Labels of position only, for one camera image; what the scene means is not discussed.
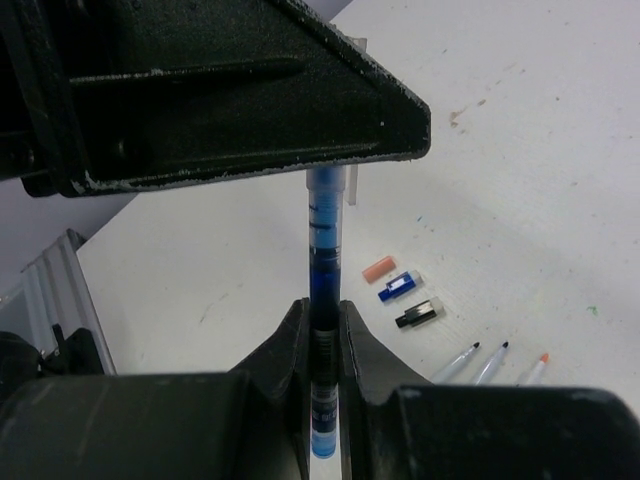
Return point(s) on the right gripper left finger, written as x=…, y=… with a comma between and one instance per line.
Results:
x=274, y=440

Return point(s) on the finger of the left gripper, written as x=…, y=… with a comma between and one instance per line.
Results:
x=116, y=97

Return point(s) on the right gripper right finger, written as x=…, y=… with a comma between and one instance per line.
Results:
x=372, y=436

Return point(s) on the black capped white marker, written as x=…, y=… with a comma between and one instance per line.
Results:
x=455, y=366

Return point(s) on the black marker cap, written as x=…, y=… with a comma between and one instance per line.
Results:
x=420, y=313

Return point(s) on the blue marker cap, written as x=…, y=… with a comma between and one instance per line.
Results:
x=400, y=285

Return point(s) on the peach marker cap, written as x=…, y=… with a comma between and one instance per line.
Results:
x=379, y=269

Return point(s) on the blue capped white marker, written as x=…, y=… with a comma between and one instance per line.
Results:
x=489, y=369

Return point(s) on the peach capped white marker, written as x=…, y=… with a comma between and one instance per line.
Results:
x=534, y=374

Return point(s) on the blue ink gel pen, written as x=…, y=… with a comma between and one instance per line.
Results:
x=326, y=188

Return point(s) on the clear gel pen cap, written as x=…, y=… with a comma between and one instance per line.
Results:
x=352, y=186

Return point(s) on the aluminium front rail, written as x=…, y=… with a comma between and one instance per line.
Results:
x=52, y=290

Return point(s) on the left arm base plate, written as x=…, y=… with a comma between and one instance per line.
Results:
x=74, y=355

